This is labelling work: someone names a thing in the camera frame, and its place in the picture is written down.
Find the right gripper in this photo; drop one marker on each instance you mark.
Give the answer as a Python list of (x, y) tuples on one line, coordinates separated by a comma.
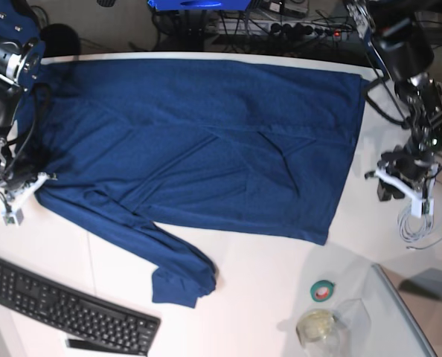
[(25, 174)]

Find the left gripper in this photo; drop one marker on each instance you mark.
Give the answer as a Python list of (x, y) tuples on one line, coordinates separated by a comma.
[(413, 167)]

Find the dark blue t-shirt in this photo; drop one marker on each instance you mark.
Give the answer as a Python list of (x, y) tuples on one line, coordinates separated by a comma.
[(220, 145)]

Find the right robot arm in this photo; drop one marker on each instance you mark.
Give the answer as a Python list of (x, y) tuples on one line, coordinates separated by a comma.
[(21, 52)]

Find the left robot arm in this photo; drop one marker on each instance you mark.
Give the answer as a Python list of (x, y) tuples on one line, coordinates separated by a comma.
[(393, 35)]

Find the glass panel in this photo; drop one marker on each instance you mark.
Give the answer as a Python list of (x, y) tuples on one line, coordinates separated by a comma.
[(420, 288)]

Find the green electrical tape roll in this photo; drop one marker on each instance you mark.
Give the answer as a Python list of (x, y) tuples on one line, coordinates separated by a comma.
[(322, 290)]

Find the black computer keyboard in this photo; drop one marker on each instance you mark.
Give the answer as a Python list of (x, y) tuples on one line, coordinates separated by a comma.
[(95, 324)]

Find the clear glass jar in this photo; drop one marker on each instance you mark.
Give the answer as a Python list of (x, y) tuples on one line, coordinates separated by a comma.
[(317, 333)]

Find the black power strip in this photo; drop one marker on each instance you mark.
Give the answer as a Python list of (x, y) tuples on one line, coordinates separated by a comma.
[(299, 30)]

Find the blue box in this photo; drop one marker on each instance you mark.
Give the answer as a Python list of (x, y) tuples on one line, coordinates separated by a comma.
[(165, 5)]

